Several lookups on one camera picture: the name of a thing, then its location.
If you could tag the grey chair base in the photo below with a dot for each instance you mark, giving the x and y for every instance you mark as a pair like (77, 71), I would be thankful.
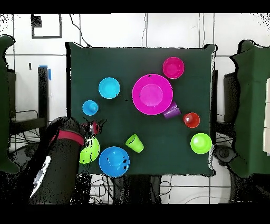
(21, 155)
(223, 153)

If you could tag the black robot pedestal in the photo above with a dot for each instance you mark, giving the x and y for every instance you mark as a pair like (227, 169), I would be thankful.
(137, 190)

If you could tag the large blue bowl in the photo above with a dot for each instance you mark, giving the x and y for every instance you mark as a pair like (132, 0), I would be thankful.
(114, 161)

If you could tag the orange red cup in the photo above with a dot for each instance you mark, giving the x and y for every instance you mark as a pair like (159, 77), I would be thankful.
(191, 120)

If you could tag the small magenta bowl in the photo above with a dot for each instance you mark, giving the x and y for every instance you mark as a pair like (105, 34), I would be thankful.
(173, 67)

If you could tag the dark green tablecloth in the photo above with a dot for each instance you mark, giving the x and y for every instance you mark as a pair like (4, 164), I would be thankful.
(137, 63)

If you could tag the small green bowl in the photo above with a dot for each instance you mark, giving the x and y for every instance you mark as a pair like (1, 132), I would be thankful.
(201, 143)

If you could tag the green cloth side table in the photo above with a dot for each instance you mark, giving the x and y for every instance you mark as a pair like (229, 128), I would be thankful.
(253, 105)
(4, 105)

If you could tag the stack of white boxes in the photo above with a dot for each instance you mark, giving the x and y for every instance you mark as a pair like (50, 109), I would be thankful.
(267, 116)

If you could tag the small cyan bowl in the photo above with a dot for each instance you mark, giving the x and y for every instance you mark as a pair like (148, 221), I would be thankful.
(109, 88)

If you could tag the large green bowl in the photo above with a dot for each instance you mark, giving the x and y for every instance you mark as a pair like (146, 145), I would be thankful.
(92, 151)

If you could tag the black box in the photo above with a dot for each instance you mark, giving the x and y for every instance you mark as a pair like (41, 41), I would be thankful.
(11, 95)
(231, 99)

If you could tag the blue tape strip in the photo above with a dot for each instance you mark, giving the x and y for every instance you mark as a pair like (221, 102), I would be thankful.
(49, 74)

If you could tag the purple cup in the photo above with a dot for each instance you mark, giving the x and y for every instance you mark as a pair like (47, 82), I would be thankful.
(174, 112)

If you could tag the black metal stand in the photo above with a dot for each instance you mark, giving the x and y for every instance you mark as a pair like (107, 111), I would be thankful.
(43, 95)

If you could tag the large pink bowl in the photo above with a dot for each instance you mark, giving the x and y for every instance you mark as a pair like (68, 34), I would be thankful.
(152, 94)

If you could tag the blue cup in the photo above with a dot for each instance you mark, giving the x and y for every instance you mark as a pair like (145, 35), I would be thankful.
(90, 107)

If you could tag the green cup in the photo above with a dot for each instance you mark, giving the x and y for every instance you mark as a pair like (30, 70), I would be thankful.
(135, 143)

